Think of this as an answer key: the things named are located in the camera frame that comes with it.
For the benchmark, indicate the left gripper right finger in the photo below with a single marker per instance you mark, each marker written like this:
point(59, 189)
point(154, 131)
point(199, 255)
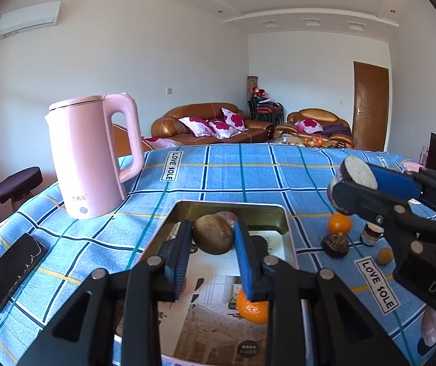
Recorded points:
point(310, 316)

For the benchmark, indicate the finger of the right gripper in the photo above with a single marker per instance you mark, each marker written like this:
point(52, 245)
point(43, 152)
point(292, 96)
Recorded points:
point(420, 185)
point(401, 226)

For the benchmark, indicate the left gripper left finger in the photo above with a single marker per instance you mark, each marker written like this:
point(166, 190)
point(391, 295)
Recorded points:
point(159, 278)

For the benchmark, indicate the small tan round fruit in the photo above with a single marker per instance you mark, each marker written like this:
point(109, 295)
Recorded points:
point(385, 256)

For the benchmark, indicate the brown kiwi fruit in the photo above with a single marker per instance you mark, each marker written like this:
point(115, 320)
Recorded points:
point(213, 235)

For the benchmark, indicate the person right hand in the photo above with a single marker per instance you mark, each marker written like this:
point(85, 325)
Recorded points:
point(428, 327)

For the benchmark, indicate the large orange in tin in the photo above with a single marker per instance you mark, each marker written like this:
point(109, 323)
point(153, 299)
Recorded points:
point(255, 312)

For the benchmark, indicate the printed paper in tin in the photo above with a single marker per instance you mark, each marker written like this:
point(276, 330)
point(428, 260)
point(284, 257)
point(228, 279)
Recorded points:
point(204, 327)

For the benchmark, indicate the pink metal tin box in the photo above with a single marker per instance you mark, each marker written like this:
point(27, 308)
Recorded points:
point(266, 220)

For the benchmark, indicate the coffee table with fruit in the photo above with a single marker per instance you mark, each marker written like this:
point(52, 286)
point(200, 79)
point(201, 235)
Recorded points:
point(308, 142)

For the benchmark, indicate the brown leather armchair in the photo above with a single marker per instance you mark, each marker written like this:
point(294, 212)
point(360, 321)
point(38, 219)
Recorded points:
point(315, 122)

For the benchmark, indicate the purple passion fruit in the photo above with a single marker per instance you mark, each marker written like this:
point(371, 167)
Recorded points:
point(229, 217)

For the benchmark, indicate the brown wooden door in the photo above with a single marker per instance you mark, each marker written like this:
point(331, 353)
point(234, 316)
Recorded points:
point(371, 106)

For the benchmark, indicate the stacked chairs in corner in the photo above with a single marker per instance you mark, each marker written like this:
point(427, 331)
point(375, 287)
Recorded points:
point(260, 106)

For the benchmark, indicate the blue plaid tablecloth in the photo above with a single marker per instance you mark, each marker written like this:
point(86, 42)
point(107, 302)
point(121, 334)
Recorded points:
point(70, 308)

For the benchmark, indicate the brown leather chair back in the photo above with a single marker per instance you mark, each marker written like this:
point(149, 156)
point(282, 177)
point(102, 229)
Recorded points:
point(121, 137)

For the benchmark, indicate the brown leather long sofa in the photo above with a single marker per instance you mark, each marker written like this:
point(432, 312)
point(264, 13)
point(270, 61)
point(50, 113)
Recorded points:
point(209, 123)

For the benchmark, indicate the black smartphone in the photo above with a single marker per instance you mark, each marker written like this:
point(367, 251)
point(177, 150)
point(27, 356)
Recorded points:
point(17, 263)

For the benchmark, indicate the pink electric kettle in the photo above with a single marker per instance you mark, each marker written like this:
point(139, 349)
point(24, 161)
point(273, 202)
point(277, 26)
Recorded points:
point(83, 148)

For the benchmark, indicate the purple stool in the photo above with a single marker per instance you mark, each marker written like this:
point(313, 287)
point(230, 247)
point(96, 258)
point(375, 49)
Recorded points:
point(18, 188)

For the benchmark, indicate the white air conditioner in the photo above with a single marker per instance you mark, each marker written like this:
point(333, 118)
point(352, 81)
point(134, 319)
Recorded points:
point(30, 18)

